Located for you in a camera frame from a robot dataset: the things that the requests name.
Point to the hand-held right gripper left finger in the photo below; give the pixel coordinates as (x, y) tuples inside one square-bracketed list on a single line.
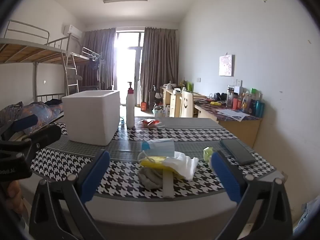
[(96, 175)]

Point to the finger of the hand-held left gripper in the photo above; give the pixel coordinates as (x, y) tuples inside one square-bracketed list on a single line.
[(23, 123), (47, 136)]

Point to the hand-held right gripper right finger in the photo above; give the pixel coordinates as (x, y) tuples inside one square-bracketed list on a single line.
[(225, 177)]

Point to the white foam box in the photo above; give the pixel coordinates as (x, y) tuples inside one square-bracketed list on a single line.
[(90, 116)]

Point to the yellow mesh sponge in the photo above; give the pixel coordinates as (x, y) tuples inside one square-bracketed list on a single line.
[(152, 162)]

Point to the person's left hand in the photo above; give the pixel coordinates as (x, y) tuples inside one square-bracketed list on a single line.
[(13, 196)]

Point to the blue patterned quilt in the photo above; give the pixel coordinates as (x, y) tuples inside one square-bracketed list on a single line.
[(37, 113)]

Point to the green packet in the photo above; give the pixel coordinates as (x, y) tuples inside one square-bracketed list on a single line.
[(208, 154)]

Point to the black smartphone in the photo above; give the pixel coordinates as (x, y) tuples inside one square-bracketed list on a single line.
[(237, 151)]

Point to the long wooden desk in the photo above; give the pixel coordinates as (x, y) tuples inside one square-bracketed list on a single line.
[(240, 128)]

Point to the grey cloth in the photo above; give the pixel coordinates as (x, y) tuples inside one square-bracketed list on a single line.
[(150, 178)]

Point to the houndstooth tablecloth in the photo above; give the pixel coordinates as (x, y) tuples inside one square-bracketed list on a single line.
[(190, 136)]

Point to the loose papers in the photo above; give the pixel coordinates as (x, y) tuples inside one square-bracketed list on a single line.
[(232, 113)]

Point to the white pump bottle red top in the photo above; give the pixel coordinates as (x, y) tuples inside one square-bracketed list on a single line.
[(130, 110)]

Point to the metal bunk bed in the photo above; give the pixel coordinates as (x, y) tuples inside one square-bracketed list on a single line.
[(37, 51), (87, 53)]

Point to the yellow object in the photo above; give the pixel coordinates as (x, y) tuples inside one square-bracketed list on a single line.
[(215, 103)]

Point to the red snack packet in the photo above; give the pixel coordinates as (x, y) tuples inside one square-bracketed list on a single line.
[(150, 122)]

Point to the cluster of drink bottles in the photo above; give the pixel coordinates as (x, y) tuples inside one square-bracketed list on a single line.
[(246, 103)]

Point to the black headphones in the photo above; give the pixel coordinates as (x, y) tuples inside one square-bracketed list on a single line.
[(220, 97)]

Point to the wooden chair with smiley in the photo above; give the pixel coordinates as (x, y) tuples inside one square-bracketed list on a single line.
[(186, 105)]

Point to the red jug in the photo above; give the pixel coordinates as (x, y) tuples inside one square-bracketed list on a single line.
[(143, 106)]

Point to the dark hanging clothes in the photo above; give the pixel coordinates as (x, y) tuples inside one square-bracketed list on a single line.
[(94, 64)]

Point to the white bucket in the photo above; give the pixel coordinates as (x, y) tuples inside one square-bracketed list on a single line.
[(158, 112)]

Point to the black luggage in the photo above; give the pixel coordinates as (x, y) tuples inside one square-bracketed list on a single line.
[(152, 97)]

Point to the brown curtain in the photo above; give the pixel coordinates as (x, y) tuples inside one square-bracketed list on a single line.
[(158, 62), (100, 55)]

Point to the white air conditioner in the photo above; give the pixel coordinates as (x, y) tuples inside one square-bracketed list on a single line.
[(72, 31)]

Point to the glass balcony door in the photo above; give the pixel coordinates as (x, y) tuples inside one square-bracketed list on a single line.
[(128, 67)]

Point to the white wall switch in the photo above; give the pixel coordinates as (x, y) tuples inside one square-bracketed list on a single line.
[(239, 82)]

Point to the wall poster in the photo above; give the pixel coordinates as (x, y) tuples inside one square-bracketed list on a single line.
[(226, 65)]

